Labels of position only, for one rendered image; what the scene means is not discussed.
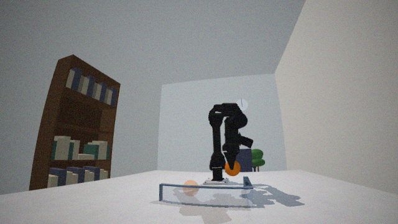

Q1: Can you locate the low clear corner wall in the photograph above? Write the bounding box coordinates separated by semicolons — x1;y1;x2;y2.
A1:
160;185;254;207

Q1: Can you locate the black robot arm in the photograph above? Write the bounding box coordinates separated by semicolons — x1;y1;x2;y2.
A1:
208;103;253;181

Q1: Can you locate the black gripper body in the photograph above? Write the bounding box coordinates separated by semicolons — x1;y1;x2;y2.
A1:
222;131;239;152

